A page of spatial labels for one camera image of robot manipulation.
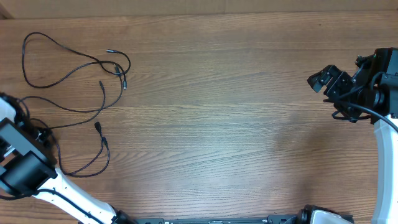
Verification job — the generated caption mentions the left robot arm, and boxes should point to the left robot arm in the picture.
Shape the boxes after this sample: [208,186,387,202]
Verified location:
[1,93,135,223]

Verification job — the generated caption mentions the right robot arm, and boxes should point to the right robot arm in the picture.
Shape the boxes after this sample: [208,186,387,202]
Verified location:
[307,47,397,223]

